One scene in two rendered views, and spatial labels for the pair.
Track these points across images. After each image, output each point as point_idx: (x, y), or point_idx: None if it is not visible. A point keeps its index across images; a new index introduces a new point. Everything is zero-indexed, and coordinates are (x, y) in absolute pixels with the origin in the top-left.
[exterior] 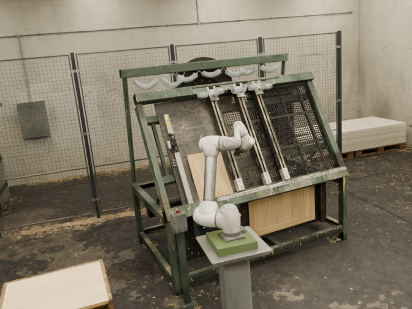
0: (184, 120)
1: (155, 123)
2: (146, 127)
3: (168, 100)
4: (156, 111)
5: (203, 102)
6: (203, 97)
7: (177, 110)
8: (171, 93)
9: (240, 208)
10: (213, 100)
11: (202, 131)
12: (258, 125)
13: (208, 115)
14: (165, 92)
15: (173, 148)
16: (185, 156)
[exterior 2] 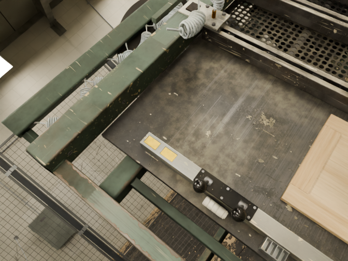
0: (196, 116)
1: (139, 175)
2: (120, 212)
3: (127, 100)
4: (118, 148)
5: (201, 52)
6: (199, 27)
7: (163, 106)
8: (120, 78)
9: None
10: (220, 25)
11: (255, 107)
12: (339, 12)
13: (234, 67)
14: (104, 86)
15: (243, 220)
16: (278, 200)
